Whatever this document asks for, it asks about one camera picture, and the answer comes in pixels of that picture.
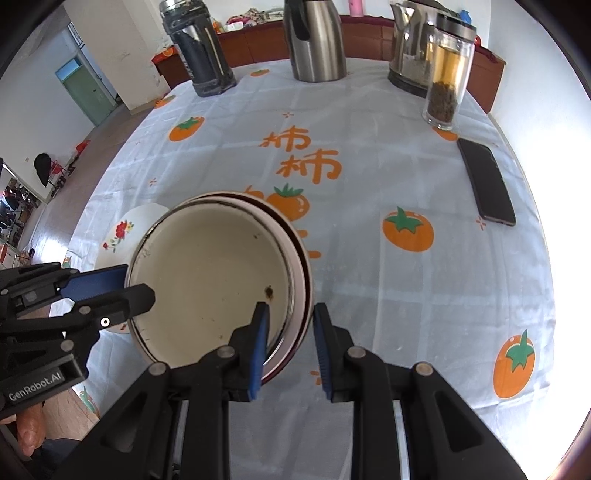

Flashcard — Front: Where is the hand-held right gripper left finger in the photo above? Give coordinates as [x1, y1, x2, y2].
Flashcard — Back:
[55, 302, 271, 480]

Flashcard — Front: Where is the green door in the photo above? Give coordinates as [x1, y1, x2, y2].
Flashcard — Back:
[55, 58, 116, 127]

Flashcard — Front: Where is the black clothing on chair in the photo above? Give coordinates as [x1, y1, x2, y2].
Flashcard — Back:
[33, 153, 55, 188]

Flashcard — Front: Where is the white plate with red flowers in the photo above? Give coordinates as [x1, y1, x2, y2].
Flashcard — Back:
[95, 203, 171, 335]

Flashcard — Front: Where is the large black thermos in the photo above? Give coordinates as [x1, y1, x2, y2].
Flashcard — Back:
[159, 0, 238, 97]

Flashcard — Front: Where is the person's left hand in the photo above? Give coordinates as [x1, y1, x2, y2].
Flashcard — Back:
[14, 406, 47, 457]

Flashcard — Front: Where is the steel electric kettle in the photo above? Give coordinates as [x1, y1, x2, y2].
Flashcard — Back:
[387, 0, 462, 99]

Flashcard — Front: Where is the brown wooden cabinet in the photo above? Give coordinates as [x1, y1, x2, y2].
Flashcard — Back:
[152, 14, 507, 116]

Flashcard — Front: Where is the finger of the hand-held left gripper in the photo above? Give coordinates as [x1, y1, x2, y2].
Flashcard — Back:
[50, 283, 157, 331]
[0, 263, 129, 309]

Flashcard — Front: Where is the steel vacuum jug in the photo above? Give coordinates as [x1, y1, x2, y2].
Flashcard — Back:
[283, 0, 348, 83]

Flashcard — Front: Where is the glass tea bottle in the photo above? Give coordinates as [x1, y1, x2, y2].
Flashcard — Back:
[422, 13, 478, 131]

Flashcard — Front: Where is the pink plastic bowl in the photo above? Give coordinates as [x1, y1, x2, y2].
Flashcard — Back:
[182, 191, 315, 385]

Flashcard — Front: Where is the black smartphone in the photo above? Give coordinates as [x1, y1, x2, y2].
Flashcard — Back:
[456, 137, 517, 227]

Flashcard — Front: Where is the cream enamel bowl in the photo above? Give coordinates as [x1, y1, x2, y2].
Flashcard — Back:
[126, 203, 296, 367]

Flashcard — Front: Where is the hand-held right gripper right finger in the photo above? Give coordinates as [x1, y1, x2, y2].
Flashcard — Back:
[313, 302, 527, 480]

